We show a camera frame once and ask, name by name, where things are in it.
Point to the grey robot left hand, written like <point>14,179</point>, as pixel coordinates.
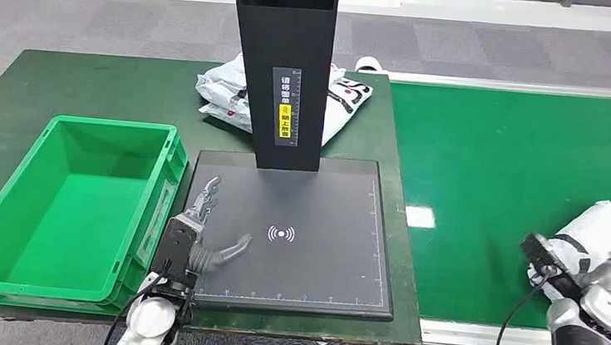
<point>209,259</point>

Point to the white parcel red truck print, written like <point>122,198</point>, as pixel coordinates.
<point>604,230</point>

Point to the black inbound scanning machine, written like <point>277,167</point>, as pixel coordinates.
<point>322,239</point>

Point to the green conveyor belt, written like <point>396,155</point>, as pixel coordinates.
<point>503,183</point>

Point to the white crumpled parcel red mark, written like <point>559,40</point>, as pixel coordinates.
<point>227,117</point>

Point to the white parcel black lettering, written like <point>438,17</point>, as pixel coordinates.
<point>222,84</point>

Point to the green plastic crate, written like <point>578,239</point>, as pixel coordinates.
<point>69,217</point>

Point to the white rounded object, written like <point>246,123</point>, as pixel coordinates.
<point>369,63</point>

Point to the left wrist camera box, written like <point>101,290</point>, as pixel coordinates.
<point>177,248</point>

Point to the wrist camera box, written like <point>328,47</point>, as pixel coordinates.
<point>177,248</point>
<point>544,258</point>

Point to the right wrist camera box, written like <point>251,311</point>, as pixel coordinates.
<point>544,258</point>

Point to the aluminium conveyor frame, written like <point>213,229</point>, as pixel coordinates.
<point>468,336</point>

